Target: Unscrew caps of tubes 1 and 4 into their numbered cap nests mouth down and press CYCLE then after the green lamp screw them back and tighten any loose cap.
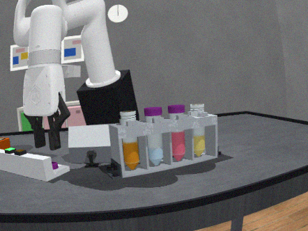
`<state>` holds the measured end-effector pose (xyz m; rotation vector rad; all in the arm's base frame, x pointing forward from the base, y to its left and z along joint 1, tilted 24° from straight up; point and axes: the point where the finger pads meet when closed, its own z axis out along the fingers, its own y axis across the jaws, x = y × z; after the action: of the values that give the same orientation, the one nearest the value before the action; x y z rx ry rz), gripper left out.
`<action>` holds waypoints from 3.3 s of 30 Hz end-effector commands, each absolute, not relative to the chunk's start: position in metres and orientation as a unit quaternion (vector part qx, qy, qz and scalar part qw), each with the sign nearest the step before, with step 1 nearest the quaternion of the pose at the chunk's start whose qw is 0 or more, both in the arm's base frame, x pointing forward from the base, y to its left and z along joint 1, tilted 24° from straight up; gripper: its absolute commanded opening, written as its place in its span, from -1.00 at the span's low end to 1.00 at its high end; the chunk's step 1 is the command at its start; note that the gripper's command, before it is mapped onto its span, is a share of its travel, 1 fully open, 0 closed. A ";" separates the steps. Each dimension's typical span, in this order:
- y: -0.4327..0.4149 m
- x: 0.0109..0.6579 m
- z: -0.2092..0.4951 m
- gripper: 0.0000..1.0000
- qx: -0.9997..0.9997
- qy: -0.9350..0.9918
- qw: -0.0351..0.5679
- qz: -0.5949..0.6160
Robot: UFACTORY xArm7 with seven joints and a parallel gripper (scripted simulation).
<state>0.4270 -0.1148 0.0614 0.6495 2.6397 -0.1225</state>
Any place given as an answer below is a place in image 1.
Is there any white button panel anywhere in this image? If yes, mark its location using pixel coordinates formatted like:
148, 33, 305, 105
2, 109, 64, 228
68, 124, 111, 168

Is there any clear threaded tube neck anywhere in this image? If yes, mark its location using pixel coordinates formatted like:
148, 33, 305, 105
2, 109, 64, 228
190, 104, 204, 111

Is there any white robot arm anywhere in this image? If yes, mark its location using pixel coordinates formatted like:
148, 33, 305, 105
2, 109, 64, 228
13, 0, 121, 88

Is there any black table edge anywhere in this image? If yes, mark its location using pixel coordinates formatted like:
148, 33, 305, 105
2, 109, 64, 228
0, 111, 308, 223

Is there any orange digital multimeter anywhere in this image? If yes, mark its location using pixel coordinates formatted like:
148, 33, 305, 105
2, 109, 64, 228
0, 138, 10, 150

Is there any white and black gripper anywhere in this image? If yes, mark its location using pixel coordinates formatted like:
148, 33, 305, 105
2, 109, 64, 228
23, 63, 70, 150

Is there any white threaded tube neck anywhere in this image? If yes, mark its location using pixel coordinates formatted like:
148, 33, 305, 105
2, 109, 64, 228
120, 111, 136, 120

